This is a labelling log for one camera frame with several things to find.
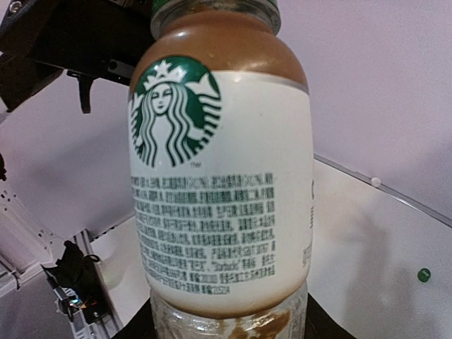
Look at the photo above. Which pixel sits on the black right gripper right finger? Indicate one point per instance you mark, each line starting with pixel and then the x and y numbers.
pixel 319 325

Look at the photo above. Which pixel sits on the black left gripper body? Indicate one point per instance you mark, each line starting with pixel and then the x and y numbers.
pixel 88 40

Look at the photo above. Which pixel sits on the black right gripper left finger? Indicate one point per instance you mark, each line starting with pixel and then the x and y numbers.
pixel 136 316

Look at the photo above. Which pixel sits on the green bottle cap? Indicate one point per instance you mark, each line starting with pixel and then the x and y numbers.
pixel 424 275

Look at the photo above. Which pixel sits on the coffee bottle with dark cap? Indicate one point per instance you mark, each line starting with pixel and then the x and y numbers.
pixel 221 159

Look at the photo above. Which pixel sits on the white blue bottle cap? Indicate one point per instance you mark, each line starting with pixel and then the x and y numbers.
pixel 375 182

